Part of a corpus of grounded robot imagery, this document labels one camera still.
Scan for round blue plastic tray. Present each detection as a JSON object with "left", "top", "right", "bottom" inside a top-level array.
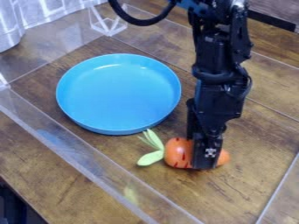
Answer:
[{"left": 56, "top": 53, "right": 181, "bottom": 136}]

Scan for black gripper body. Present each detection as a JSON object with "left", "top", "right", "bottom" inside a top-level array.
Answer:
[{"left": 186, "top": 78, "right": 249, "bottom": 137}]

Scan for clear acrylic corner bracket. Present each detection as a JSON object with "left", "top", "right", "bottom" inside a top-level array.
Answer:
[{"left": 88, "top": 6, "right": 126, "bottom": 37}]

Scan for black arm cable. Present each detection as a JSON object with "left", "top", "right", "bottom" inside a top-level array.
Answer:
[{"left": 106, "top": 0, "right": 178, "bottom": 27}]

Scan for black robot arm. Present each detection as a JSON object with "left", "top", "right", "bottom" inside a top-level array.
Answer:
[{"left": 168, "top": 0, "right": 252, "bottom": 170}]

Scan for white patterned curtain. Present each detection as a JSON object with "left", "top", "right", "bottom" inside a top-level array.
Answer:
[{"left": 0, "top": 0, "right": 108, "bottom": 53}]

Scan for orange toy carrot green leaves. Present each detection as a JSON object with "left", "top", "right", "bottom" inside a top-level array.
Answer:
[{"left": 134, "top": 128, "right": 231, "bottom": 170}]

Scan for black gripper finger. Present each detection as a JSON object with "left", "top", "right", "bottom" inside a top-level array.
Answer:
[
  {"left": 190, "top": 133, "right": 222, "bottom": 170},
  {"left": 186, "top": 112, "right": 196, "bottom": 139}
]

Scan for clear acrylic front barrier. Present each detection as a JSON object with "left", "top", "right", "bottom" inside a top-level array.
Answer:
[{"left": 0, "top": 74, "right": 202, "bottom": 224}]

